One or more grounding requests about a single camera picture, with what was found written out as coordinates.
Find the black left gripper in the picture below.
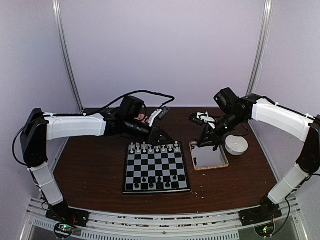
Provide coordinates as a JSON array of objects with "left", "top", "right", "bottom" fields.
[{"left": 124, "top": 116, "right": 174, "bottom": 146}]

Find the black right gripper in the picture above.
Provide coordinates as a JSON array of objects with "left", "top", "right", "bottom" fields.
[{"left": 197, "top": 110, "right": 246, "bottom": 148}]

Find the black and white chessboard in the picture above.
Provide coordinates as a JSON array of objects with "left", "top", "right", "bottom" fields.
[{"left": 122, "top": 141, "right": 191, "bottom": 195}]

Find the black chess king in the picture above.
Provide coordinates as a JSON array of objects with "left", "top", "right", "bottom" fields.
[{"left": 156, "top": 181, "right": 163, "bottom": 189}]

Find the black chess bishop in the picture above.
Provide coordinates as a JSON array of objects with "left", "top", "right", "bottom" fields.
[{"left": 165, "top": 181, "right": 171, "bottom": 188}]

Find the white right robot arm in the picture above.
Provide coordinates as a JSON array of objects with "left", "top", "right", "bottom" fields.
[{"left": 189, "top": 87, "right": 320, "bottom": 221}]

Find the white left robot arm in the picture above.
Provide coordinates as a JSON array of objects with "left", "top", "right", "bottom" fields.
[{"left": 20, "top": 95, "right": 173, "bottom": 222}]

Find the red patterned bowl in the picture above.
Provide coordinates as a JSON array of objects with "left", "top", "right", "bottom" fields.
[{"left": 135, "top": 113, "right": 149, "bottom": 123}]

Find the white ceramic bowl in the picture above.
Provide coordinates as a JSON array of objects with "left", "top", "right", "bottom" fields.
[{"left": 225, "top": 135, "right": 249, "bottom": 156}]

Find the wooden rimmed metal tray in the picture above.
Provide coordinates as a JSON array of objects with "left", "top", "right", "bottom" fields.
[{"left": 189, "top": 141, "right": 229, "bottom": 171}]

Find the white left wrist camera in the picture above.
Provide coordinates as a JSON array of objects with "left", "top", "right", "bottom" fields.
[{"left": 148, "top": 106, "right": 170, "bottom": 127}]

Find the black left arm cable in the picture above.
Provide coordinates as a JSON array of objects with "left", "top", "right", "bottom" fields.
[{"left": 82, "top": 90, "right": 176, "bottom": 117}]

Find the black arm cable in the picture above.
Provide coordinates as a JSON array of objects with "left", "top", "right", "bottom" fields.
[
  {"left": 237, "top": 119, "right": 320, "bottom": 226},
  {"left": 82, "top": 90, "right": 176, "bottom": 117}
]

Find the right aluminium corner post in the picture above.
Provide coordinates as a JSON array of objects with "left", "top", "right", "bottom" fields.
[{"left": 246, "top": 0, "right": 274, "bottom": 95}]

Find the aluminium corner post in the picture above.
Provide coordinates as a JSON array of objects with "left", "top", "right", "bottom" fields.
[
  {"left": 246, "top": 0, "right": 274, "bottom": 95},
  {"left": 52, "top": 0, "right": 84, "bottom": 112}
]

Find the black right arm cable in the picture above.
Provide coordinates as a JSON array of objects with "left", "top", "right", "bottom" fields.
[{"left": 237, "top": 119, "right": 320, "bottom": 226}]

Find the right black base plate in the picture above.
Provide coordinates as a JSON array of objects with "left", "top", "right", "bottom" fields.
[{"left": 238, "top": 207, "right": 283, "bottom": 238}]

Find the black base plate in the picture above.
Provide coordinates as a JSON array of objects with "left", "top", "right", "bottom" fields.
[
  {"left": 45, "top": 208, "right": 90, "bottom": 239},
  {"left": 238, "top": 207, "right": 283, "bottom": 238}
]

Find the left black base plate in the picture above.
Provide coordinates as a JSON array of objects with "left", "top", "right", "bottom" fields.
[{"left": 45, "top": 208, "right": 90, "bottom": 239}]

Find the aluminium front rail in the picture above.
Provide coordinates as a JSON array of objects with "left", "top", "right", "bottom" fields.
[{"left": 18, "top": 197, "right": 309, "bottom": 240}]

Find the left aluminium corner post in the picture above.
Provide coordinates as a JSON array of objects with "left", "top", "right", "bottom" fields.
[{"left": 52, "top": 0, "right": 84, "bottom": 112}]

